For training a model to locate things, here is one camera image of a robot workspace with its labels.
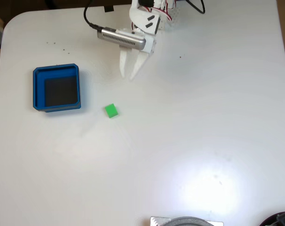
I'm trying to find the green cube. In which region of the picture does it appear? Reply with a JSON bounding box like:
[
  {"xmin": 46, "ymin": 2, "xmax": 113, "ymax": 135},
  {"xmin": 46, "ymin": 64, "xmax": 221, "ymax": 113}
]
[{"xmin": 104, "ymin": 103, "xmax": 119, "ymax": 119}]

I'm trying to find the blue collapsible box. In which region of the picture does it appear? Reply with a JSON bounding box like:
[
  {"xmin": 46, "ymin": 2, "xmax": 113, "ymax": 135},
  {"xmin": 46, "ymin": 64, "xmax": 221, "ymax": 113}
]
[{"xmin": 32, "ymin": 63, "xmax": 82, "ymax": 113}]

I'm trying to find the grey round object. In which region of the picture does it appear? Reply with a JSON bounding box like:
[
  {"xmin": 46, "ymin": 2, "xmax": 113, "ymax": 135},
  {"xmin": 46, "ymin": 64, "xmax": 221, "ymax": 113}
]
[{"xmin": 165, "ymin": 216, "xmax": 216, "ymax": 226}]

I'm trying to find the black object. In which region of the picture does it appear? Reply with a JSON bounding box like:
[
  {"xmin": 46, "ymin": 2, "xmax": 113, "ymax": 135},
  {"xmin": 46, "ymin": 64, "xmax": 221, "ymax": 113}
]
[{"xmin": 260, "ymin": 208, "xmax": 285, "ymax": 226}]

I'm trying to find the silver camera box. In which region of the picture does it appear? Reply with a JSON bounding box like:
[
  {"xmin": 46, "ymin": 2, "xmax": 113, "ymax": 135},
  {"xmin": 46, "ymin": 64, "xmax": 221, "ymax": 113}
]
[{"xmin": 97, "ymin": 27, "xmax": 147, "ymax": 50}]

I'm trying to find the red servo wire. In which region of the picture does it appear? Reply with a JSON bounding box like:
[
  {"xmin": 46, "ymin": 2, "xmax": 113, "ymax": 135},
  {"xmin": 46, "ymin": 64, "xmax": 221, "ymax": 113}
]
[{"xmin": 151, "ymin": 0, "xmax": 179, "ymax": 22}]

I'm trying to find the white perforated base plate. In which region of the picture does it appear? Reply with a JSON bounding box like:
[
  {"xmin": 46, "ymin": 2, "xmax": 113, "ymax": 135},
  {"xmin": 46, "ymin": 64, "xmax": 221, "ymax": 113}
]
[{"xmin": 165, "ymin": 6, "xmax": 181, "ymax": 27}]

